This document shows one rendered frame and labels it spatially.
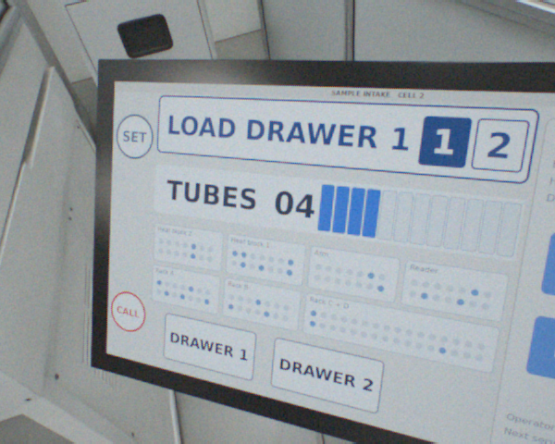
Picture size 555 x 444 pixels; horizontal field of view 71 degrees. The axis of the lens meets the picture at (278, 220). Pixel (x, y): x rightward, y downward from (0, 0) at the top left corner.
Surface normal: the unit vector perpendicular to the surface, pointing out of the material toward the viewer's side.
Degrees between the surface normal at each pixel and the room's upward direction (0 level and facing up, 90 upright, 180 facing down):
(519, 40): 90
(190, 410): 0
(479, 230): 50
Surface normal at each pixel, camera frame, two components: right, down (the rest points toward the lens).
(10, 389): 0.31, 0.66
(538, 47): -0.92, 0.35
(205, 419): -0.13, -0.69
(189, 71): -0.30, 0.11
